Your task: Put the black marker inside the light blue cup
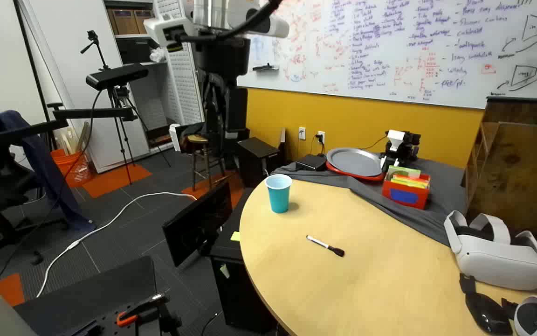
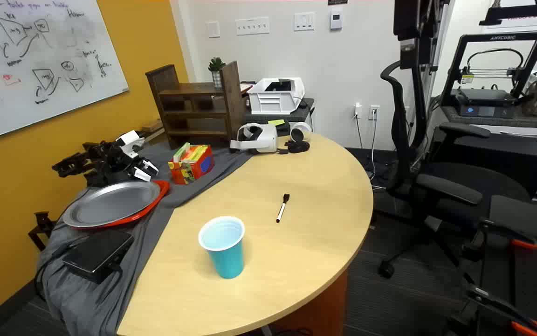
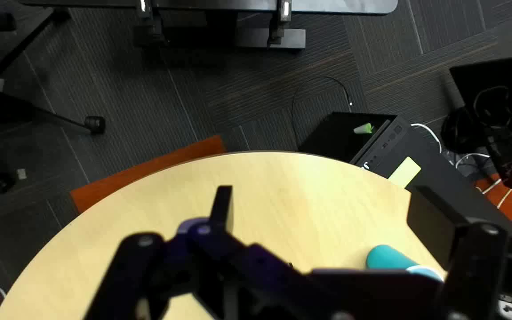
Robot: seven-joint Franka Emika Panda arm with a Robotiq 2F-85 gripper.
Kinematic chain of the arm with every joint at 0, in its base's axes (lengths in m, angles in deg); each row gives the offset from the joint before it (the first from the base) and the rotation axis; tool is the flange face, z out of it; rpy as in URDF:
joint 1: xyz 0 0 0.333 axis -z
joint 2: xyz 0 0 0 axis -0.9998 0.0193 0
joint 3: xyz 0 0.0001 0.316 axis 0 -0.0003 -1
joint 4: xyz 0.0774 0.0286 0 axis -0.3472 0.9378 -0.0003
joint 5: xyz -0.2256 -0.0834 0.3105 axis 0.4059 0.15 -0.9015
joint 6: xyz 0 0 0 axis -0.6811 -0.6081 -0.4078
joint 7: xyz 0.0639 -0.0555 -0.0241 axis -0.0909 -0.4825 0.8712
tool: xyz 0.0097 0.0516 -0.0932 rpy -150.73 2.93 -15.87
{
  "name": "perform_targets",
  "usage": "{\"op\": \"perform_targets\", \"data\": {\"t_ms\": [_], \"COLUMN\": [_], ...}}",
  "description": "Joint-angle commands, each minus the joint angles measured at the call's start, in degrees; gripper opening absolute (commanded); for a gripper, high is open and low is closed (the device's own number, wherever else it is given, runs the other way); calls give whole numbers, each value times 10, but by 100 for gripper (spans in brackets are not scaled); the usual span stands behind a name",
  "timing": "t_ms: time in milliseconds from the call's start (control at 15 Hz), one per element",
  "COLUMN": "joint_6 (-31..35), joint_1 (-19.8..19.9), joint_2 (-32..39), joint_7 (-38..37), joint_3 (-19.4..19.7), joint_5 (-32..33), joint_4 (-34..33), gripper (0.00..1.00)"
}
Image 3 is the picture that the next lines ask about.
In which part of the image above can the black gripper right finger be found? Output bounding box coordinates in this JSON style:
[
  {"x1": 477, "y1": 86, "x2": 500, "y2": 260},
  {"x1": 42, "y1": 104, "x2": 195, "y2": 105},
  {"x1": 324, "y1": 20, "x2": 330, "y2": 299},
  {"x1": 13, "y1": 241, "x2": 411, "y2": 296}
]
[{"x1": 408, "y1": 184, "x2": 512, "y2": 310}]

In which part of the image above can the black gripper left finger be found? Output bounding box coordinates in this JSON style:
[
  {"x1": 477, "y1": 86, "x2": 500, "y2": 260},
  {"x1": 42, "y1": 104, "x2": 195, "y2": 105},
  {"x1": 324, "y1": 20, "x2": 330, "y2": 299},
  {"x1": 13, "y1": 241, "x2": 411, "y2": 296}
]
[{"x1": 211, "y1": 185, "x2": 234, "y2": 232}]

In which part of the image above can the light blue plastic cup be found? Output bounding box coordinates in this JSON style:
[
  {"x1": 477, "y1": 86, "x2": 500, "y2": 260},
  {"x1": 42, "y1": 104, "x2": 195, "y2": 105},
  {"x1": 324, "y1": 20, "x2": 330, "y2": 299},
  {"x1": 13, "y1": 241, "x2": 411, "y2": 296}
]
[{"x1": 365, "y1": 246, "x2": 445, "y2": 281}]

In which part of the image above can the black open box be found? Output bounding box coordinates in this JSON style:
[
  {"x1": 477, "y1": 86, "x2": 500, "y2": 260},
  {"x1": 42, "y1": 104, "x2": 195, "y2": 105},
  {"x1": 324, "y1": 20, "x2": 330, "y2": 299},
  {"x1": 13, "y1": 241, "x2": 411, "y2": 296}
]
[{"x1": 451, "y1": 57, "x2": 512, "y2": 189}]

